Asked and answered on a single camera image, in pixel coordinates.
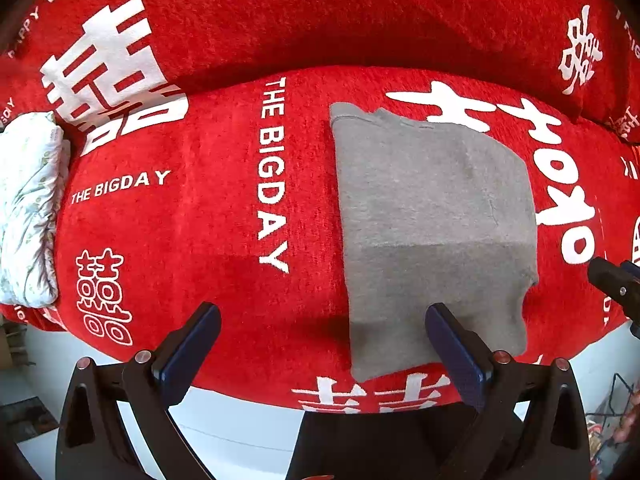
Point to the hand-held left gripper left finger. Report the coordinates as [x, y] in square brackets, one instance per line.
[192, 355]

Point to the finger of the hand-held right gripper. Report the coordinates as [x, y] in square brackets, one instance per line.
[607, 275]

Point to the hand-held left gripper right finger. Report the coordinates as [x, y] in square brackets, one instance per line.
[452, 355]

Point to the grey knit sweater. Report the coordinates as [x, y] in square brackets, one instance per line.
[425, 220]

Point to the person's black pants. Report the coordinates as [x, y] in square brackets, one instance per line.
[375, 445]

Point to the red printed blanket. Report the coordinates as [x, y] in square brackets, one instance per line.
[200, 235]

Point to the white quilted bedding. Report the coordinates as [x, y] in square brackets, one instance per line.
[27, 210]

